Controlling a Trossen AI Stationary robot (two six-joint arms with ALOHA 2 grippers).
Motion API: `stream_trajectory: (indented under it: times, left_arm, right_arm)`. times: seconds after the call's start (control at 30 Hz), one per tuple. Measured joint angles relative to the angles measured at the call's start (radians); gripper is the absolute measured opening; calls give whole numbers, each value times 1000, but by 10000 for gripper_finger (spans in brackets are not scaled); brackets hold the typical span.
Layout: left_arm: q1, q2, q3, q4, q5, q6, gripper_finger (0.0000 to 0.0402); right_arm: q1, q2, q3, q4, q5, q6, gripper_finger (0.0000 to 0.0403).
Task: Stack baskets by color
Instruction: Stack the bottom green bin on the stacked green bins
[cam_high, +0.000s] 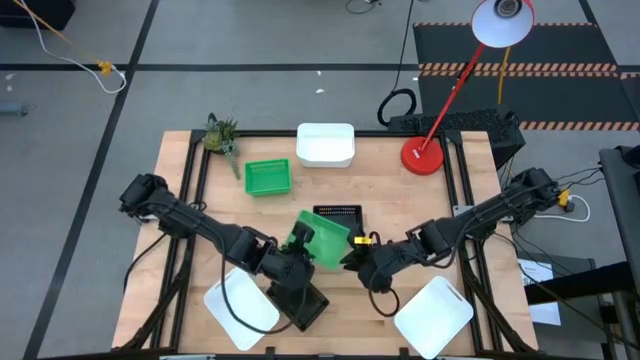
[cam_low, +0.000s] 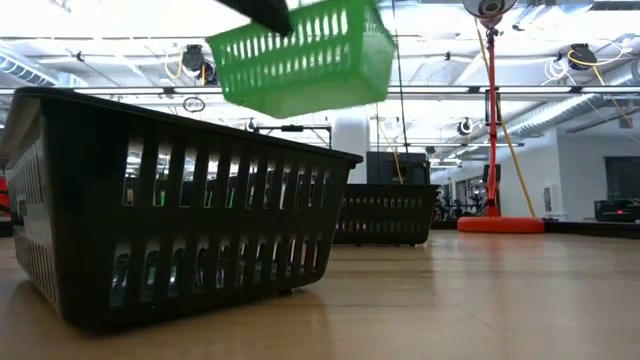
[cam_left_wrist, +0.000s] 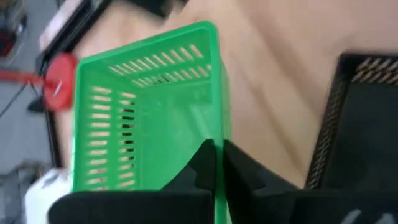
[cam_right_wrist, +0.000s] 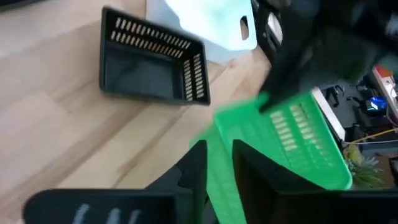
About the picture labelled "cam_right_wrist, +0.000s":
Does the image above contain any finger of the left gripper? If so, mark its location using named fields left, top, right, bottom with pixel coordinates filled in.
left=259, top=61, right=312, bottom=113

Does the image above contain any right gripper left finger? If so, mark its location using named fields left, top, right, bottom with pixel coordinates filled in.
left=146, top=139, right=209, bottom=224

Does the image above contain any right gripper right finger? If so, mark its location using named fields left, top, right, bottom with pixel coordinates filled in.
left=232, top=139, right=323, bottom=224

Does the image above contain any green plastic basket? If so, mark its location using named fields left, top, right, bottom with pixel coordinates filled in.
left=188, top=91, right=354, bottom=224

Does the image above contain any white plastic basket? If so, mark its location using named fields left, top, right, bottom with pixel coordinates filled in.
left=145, top=0, right=258, bottom=65

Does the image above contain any black plastic basket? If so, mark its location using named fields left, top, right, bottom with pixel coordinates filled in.
left=98, top=5, right=211, bottom=106

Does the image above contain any white background shelf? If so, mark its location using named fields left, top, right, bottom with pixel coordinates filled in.
left=371, top=63, right=398, bottom=123

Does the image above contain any blue-lit background device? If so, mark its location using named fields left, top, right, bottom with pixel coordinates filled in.
left=366, top=95, right=389, bottom=112

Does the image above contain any green succulent plant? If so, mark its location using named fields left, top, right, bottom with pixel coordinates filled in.
left=343, top=144, right=388, bottom=190

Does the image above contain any yellow floor cable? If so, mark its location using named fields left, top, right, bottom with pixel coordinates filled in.
left=350, top=127, right=398, bottom=144

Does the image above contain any white floor cable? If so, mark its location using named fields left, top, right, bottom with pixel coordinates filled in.
left=344, top=139, right=398, bottom=146

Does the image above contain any black aluminium table frame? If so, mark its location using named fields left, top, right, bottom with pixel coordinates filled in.
left=0, top=0, right=43, bottom=12

